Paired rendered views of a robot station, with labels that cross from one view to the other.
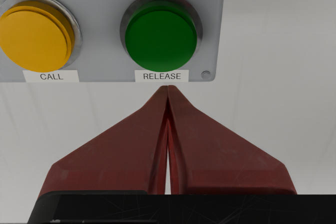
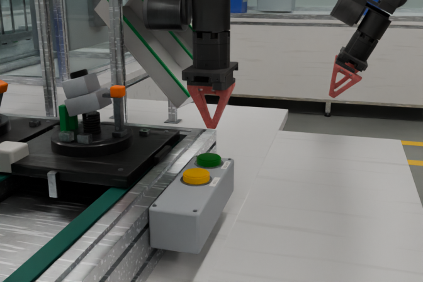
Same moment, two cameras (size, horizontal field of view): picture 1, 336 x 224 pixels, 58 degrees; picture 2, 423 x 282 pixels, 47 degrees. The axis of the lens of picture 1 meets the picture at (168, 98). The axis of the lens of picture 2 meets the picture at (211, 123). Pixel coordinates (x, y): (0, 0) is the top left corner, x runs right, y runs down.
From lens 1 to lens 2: 77 cm
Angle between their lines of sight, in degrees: 85
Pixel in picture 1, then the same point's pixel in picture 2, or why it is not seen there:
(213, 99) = (284, 214)
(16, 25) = (188, 173)
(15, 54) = (198, 175)
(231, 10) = (230, 205)
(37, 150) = not seen: outside the picture
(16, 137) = not seen: outside the picture
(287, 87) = (282, 194)
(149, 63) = (215, 158)
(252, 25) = (240, 201)
